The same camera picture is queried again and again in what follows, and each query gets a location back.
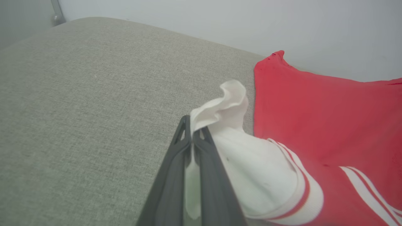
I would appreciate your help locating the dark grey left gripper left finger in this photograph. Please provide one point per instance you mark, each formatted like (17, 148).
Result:
(169, 194)

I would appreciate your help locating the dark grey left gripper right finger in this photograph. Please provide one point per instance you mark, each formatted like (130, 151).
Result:
(216, 197)

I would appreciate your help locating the red and white garment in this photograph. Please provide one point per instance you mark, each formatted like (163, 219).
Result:
(314, 110)

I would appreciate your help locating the grey fabric sofa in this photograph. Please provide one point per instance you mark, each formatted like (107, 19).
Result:
(78, 125)

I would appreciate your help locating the grey metal pole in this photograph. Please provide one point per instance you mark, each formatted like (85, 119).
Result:
(57, 12)

